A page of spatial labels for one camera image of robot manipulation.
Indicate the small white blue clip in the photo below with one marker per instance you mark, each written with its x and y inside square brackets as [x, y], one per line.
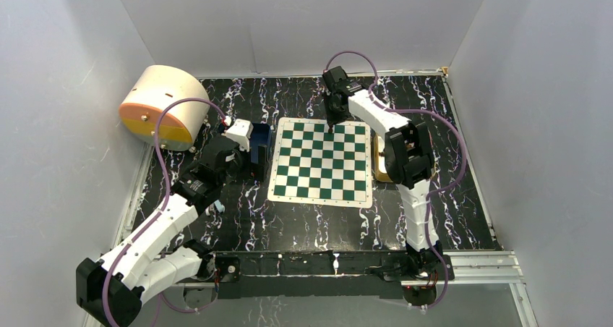
[215, 207]

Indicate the black base frame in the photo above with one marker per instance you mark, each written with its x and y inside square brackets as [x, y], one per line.
[388, 274]

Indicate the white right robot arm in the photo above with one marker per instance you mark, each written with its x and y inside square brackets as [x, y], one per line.
[422, 242]

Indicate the green white chess board mat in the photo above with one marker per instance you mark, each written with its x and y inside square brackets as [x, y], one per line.
[312, 166]

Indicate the aluminium rail frame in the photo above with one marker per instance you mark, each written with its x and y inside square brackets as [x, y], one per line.
[485, 267]

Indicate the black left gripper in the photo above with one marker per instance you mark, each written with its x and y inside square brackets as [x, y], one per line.
[259, 169]

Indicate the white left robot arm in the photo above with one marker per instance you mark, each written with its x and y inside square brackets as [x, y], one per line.
[114, 288]

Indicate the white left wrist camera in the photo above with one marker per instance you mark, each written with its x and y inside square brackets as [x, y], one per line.
[240, 132]

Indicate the blue square tray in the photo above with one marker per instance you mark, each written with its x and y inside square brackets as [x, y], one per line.
[259, 150]

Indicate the beige rectangular tin tray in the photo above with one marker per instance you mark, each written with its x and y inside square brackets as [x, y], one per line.
[380, 162]

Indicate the cream orange cylindrical drum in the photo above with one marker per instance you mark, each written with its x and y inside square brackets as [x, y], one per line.
[158, 87]

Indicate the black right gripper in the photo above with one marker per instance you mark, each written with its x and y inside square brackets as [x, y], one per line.
[332, 118]

